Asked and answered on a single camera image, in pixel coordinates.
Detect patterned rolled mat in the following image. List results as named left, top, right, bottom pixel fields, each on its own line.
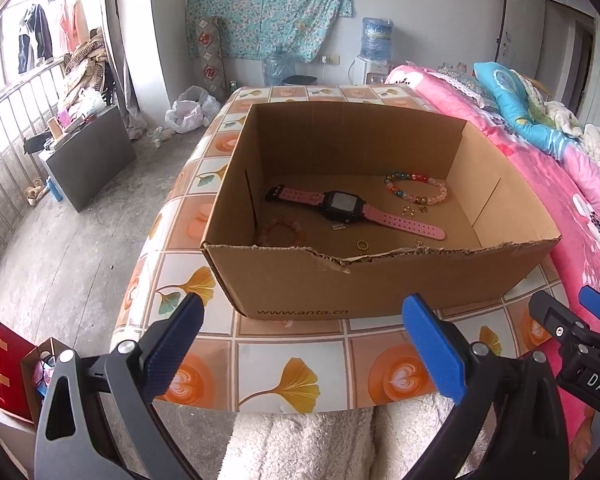
left=195, top=16, right=230, bottom=102

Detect orange pink bead bracelet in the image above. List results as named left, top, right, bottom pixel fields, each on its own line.
left=257, top=215, right=306, bottom=249

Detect metal railing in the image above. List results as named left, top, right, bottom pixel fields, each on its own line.
left=0, top=57, right=67, bottom=261

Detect white plastic bag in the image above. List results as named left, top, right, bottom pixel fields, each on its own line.
left=165, top=86, right=222, bottom=134

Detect blue water jug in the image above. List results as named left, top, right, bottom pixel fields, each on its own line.
left=361, top=16, right=395, bottom=63

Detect multicolour bead bracelet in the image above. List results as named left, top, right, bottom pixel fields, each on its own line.
left=384, top=171, right=449, bottom=207

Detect grey curtain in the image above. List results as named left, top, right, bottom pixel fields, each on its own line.
left=100, top=0, right=147, bottom=139

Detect pink floral blanket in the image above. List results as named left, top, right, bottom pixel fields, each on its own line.
left=384, top=64, right=600, bottom=480

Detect dark hanging jacket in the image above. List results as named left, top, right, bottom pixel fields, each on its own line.
left=17, top=4, right=54, bottom=74

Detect empty clear water bottle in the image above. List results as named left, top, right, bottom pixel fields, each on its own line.
left=264, top=46, right=297, bottom=87

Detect teal floral wall cloth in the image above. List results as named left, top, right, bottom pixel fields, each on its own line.
left=186, top=0, right=354, bottom=64

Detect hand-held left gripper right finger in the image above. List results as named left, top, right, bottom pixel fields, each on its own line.
left=402, top=294, right=567, bottom=480

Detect brown cardboard box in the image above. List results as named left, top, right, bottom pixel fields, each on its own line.
left=200, top=100, right=562, bottom=320

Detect white crumpled cloth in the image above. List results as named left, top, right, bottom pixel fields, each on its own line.
left=545, top=100, right=600, bottom=172

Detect pink hanging garment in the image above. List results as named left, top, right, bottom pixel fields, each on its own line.
left=55, top=0, right=89, bottom=54

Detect beige sandals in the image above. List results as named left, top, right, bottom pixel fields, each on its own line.
left=26, top=177, right=49, bottom=206

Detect pink strap smart watch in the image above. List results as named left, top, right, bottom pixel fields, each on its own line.
left=265, top=185, right=447, bottom=241

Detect grey cabinet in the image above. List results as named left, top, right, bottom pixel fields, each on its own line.
left=39, top=105, right=137, bottom=212

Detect white fluffy towel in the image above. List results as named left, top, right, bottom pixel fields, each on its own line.
left=227, top=394, right=486, bottom=480

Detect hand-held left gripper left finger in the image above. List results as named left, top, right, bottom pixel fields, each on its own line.
left=34, top=292, right=204, bottom=480

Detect brown paper bag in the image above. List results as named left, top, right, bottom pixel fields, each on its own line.
left=21, top=337, right=67, bottom=411

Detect blue floral pillow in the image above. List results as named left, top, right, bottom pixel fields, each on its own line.
left=474, top=61, right=589, bottom=156

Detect pile of clothes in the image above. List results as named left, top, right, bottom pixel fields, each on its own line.
left=60, top=27, right=114, bottom=117

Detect white water dispenser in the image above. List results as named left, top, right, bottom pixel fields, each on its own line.
left=355, top=57, right=394, bottom=86

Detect grey lace cloth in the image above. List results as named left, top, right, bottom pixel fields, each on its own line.
left=430, top=62, right=501, bottom=111

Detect red paper bag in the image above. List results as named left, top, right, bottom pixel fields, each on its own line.
left=0, top=323, right=39, bottom=422

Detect grey door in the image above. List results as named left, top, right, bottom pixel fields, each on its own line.
left=497, top=0, right=549, bottom=86

